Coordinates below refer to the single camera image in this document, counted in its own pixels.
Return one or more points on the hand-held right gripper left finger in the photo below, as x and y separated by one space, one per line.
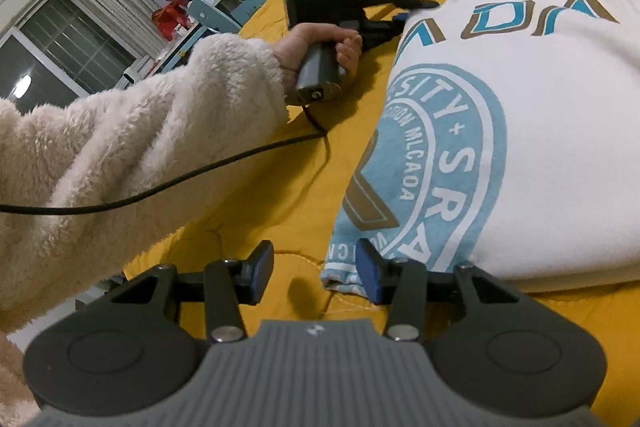
260 274

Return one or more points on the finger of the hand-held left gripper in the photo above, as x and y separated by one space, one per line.
387 27
422 1

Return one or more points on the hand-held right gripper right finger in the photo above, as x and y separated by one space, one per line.
370 274

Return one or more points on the white t-shirt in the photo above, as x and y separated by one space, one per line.
550 132

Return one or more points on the person's left forearm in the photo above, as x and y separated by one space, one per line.
150 132

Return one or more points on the person's left hand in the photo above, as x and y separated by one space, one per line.
295 52

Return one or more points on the yellow quilted blanket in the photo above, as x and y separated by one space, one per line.
300 187

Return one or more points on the blue chair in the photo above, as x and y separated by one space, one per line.
215 14

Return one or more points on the red bag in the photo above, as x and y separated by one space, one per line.
170 19

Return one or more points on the person's cream fluffy robe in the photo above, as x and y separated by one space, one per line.
15 372

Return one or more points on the window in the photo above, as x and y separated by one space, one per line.
65 52

